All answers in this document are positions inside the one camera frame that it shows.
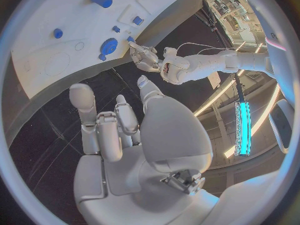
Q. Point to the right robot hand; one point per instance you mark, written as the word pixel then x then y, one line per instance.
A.
pixel 168 131

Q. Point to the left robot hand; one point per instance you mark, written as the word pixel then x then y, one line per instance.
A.
pixel 146 59

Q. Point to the blue gear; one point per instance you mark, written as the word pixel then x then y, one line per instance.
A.
pixel 109 46

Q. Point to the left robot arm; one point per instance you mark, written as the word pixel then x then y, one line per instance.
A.
pixel 206 65

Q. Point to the white task board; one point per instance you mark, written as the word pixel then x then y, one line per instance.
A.
pixel 70 18

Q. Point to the blue block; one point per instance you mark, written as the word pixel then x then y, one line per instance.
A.
pixel 130 39

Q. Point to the small blue plug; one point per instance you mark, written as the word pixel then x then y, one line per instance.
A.
pixel 115 29

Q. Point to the blue peg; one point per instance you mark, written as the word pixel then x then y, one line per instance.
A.
pixel 102 57

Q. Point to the long blue cylinder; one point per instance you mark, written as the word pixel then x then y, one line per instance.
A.
pixel 100 0

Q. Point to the glowing light bar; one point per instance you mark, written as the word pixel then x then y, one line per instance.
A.
pixel 243 131

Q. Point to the short blue cylinder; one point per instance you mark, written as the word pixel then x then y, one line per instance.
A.
pixel 58 33

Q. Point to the cluttered workshop desk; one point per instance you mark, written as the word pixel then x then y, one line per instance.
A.
pixel 229 13

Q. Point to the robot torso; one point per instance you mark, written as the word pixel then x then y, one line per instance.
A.
pixel 278 63

